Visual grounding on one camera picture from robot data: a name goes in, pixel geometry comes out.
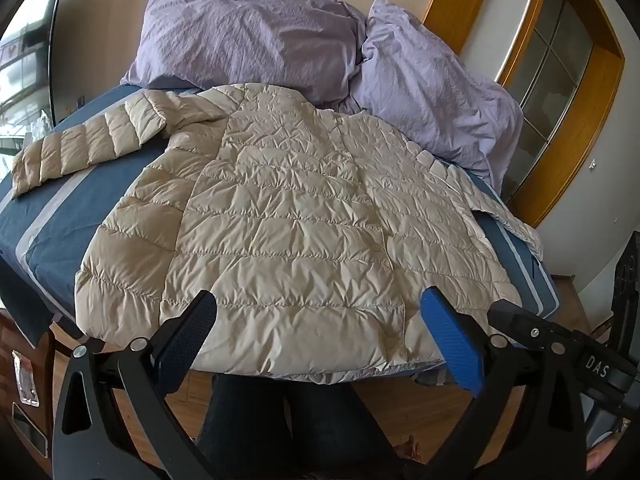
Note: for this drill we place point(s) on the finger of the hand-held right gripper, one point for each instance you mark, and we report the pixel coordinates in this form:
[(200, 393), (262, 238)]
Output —
[(525, 325)]

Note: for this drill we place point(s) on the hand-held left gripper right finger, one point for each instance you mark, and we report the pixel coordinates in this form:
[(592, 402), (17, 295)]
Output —
[(450, 340)]

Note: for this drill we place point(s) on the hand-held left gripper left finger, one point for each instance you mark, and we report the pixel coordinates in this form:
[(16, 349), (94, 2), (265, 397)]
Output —
[(190, 330)]

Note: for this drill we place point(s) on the beige quilted down jacket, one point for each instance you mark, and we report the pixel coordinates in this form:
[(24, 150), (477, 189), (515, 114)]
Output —
[(280, 220)]

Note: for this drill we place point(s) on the person's legs in dark pants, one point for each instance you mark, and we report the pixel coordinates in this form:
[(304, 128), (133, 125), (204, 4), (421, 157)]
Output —
[(300, 430)]

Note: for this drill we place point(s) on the wooden nightstand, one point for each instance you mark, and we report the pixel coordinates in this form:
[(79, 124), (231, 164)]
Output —
[(30, 340)]

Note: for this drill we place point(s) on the bed with blue striped sheet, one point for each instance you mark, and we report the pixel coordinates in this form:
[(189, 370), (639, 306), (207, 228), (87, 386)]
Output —
[(50, 240)]

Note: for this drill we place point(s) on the light lilac pillow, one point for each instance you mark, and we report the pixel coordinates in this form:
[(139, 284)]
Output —
[(430, 95)]

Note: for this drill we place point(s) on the dark purple pillow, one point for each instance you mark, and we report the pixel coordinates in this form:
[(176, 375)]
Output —
[(240, 35)]

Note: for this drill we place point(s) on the black framed window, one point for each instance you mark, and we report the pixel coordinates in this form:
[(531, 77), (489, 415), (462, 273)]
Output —
[(25, 60)]

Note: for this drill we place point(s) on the wooden framed glass door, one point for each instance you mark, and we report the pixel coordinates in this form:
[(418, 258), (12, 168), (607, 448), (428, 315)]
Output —
[(450, 0)]

